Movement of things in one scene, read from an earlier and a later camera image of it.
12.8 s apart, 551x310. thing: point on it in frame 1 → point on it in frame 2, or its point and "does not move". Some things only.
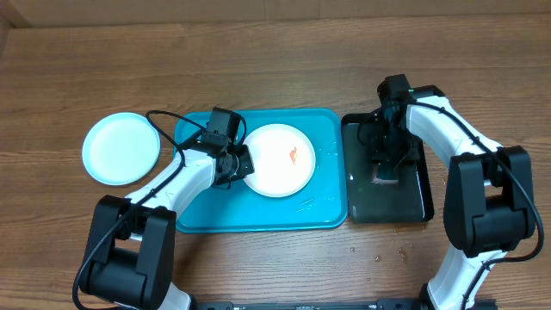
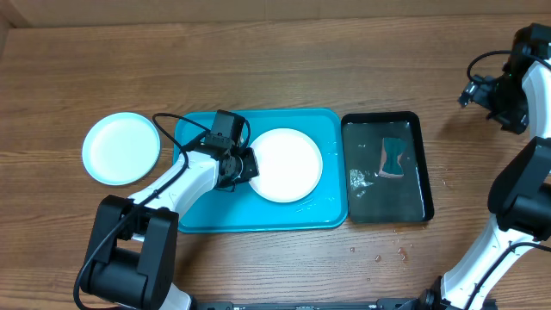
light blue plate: [120, 148] does not move
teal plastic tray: [321, 204] does not move
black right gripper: [381, 156] → [479, 94]
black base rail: [383, 305] does not move
